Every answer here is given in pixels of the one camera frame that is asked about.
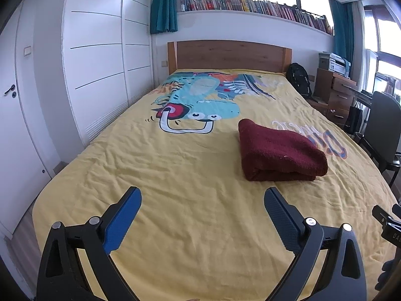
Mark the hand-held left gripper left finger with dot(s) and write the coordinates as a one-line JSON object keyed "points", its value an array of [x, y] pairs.
{"points": [[120, 225]]}

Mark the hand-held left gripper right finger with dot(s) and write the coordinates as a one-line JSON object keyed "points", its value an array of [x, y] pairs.
{"points": [[283, 225]]}

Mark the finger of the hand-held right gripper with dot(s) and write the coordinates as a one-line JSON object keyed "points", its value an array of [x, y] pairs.
{"points": [[398, 208], [383, 214]]}

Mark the maroon knitted sweater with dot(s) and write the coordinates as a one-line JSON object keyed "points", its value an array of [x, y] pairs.
{"points": [[275, 147]]}

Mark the yellow printed bed sheet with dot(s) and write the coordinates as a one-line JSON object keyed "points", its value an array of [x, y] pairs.
{"points": [[188, 178]]}

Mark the dark office chair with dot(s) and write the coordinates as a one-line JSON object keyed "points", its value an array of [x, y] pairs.
{"points": [[383, 125]]}

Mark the black paper bag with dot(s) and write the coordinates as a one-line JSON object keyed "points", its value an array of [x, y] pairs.
{"points": [[354, 119]]}

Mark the grey desk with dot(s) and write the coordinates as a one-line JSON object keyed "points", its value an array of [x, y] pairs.
{"points": [[363, 95]]}

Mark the wooden drawer cabinet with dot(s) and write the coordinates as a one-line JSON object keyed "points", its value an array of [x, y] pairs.
{"points": [[340, 100]]}

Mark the black backpack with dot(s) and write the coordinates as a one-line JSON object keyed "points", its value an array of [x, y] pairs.
{"points": [[299, 78]]}

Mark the white room door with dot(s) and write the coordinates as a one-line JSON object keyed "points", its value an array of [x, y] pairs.
{"points": [[18, 116]]}

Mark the white printer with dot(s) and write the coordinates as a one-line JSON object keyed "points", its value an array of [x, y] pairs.
{"points": [[333, 64]]}

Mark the white wardrobe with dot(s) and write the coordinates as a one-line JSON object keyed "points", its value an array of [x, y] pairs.
{"points": [[97, 69]]}

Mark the large side window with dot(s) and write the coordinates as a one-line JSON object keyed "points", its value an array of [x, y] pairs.
{"points": [[388, 40]]}

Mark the wooden headboard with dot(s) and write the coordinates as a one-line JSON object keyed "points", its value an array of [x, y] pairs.
{"points": [[228, 56]]}

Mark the teal curtain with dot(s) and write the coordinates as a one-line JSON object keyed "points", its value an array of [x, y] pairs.
{"points": [[163, 6], [340, 31]]}

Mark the row of books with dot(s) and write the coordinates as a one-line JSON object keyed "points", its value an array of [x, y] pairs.
{"points": [[250, 4]]}

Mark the white light switch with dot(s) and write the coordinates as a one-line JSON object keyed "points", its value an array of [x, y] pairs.
{"points": [[27, 50]]}

